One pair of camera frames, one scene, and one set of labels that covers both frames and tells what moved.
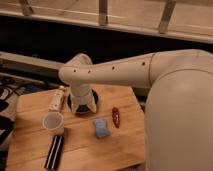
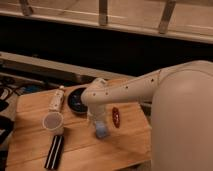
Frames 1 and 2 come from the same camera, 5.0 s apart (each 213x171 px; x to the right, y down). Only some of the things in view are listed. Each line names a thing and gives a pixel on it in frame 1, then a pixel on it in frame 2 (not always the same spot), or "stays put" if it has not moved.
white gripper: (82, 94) to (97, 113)
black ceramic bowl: (82, 108) stays put
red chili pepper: (116, 116) stays put
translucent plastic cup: (53, 122) stays put
